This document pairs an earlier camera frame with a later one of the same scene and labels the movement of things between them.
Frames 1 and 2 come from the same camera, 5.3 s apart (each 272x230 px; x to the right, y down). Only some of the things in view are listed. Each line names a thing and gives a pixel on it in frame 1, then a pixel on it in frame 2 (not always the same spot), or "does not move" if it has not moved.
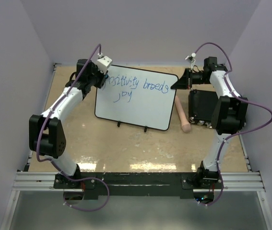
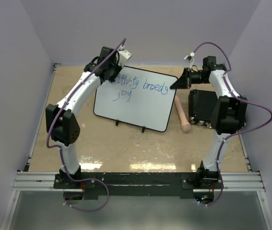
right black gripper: [183, 83] does not move
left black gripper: [95, 68] → [113, 78]
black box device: [201, 105] does not move
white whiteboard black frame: [138, 97] does not move
